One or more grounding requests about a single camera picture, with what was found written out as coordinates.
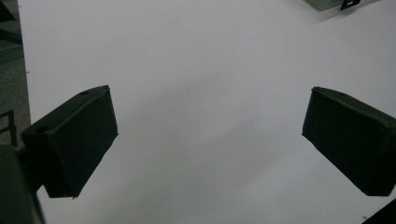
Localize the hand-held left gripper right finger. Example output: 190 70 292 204
301 86 396 197

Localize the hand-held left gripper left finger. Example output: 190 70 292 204
19 84 120 199

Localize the dark metal stand base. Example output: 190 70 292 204
0 0 23 46

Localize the grey-green metal box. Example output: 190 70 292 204
304 0 346 12

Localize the black metal frame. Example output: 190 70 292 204
0 109 18 147

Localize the black metal bracket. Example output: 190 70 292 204
339 0 362 11

